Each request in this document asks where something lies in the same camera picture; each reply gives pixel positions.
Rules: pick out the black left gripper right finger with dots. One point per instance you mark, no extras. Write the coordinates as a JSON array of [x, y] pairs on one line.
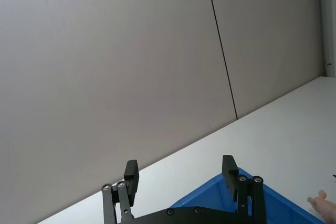
[[229, 182]]

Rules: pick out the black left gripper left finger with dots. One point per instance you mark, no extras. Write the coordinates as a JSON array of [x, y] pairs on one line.
[[130, 182]]

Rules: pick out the person's hand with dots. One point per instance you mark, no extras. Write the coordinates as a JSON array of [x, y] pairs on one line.
[[324, 207]]

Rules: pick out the blue plastic bin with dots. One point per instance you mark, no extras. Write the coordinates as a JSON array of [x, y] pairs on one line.
[[210, 195]]

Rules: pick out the white door frame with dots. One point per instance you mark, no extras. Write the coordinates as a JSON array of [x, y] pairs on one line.
[[328, 24]]

